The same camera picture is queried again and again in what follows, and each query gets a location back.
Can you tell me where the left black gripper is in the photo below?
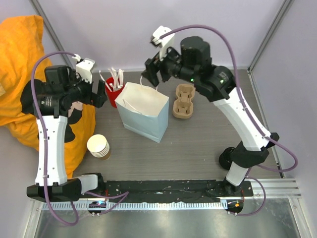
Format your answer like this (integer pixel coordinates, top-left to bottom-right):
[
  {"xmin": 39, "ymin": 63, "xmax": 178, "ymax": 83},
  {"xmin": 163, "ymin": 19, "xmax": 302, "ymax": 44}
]
[{"xmin": 64, "ymin": 69, "xmax": 107, "ymax": 108}]

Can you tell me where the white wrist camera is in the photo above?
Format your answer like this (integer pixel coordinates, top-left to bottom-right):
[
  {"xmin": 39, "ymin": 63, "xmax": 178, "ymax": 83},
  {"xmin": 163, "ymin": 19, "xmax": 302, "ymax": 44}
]
[
  {"xmin": 72, "ymin": 54, "xmax": 95, "ymax": 84},
  {"xmin": 150, "ymin": 25, "xmax": 175, "ymax": 61}
]

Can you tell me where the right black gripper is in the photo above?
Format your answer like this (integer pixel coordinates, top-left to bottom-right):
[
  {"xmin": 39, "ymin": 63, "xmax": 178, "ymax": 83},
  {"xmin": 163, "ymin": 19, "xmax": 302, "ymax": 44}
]
[{"xmin": 142, "ymin": 42, "xmax": 199, "ymax": 87}]

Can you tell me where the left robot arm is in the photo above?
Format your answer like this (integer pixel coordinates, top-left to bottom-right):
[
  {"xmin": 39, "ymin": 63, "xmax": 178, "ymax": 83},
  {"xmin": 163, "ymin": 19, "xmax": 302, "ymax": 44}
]
[{"xmin": 26, "ymin": 59, "xmax": 107, "ymax": 202}]

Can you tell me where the brown cup carrier stack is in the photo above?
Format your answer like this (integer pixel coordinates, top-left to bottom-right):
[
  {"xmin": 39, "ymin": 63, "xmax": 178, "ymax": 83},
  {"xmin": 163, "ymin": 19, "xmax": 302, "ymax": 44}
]
[{"xmin": 172, "ymin": 84, "xmax": 196, "ymax": 119}]

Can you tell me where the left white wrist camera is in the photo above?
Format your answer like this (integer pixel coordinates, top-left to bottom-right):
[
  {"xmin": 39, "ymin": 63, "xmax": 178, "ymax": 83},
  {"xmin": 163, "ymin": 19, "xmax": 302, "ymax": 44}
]
[{"xmin": 72, "ymin": 54, "xmax": 95, "ymax": 84}]

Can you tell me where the light blue paper bag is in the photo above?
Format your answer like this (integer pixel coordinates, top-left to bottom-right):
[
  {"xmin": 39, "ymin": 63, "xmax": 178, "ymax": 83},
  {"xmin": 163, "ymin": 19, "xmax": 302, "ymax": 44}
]
[{"xmin": 115, "ymin": 77, "xmax": 169, "ymax": 143}]

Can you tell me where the black lid stack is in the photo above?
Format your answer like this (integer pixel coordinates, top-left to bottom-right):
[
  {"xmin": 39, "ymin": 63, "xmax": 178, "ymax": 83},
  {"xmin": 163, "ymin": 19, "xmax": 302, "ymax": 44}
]
[{"xmin": 218, "ymin": 147, "xmax": 235, "ymax": 171}]

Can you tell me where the red cup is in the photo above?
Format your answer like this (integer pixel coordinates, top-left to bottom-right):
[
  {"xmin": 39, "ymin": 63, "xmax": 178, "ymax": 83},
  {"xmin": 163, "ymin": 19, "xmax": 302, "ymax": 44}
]
[{"xmin": 105, "ymin": 77, "xmax": 125, "ymax": 108}]

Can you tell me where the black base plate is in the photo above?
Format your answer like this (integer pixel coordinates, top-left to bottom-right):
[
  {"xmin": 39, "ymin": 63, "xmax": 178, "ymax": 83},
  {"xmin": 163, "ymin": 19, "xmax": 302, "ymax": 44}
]
[{"xmin": 92, "ymin": 179, "xmax": 254, "ymax": 203}]

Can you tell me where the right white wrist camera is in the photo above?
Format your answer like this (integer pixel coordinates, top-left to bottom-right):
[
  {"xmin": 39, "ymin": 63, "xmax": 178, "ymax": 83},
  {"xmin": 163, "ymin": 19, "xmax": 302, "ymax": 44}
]
[{"xmin": 150, "ymin": 25, "xmax": 175, "ymax": 61}]

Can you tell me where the paper cup stack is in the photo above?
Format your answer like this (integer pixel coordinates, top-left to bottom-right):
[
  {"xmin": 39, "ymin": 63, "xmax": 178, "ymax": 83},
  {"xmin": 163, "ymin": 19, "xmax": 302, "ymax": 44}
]
[{"xmin": 87, "ymin": 134, "xmax": 111, "ymax": 160}]

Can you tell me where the white slotted cable duct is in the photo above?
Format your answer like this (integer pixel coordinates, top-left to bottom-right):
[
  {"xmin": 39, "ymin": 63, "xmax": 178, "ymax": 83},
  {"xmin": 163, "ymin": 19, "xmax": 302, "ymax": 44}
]
[{"xmin": 42, "ymin": 200, "xmax": 228, "ymax": 211}]

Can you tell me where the orange cartoon cloth bag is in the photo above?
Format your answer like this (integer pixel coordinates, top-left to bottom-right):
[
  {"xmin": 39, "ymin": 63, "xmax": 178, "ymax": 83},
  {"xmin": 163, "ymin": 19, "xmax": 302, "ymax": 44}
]
[{"xmin": 0, "ymin": 15, "xmax": 96, "ymax": 178}]

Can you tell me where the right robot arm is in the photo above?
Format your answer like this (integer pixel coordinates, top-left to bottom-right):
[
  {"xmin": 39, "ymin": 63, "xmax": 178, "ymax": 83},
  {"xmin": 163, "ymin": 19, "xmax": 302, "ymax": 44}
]
[{"xmin": 142, "ymin": 36, "xmax": 279, "ymax": 196}]

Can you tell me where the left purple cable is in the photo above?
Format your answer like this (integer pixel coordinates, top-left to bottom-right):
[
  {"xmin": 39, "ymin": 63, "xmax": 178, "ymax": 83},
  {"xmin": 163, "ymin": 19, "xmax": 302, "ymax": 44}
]
[{"xmin": 32, "ymin": 51, "xmax": 129, "ymax": 226}]

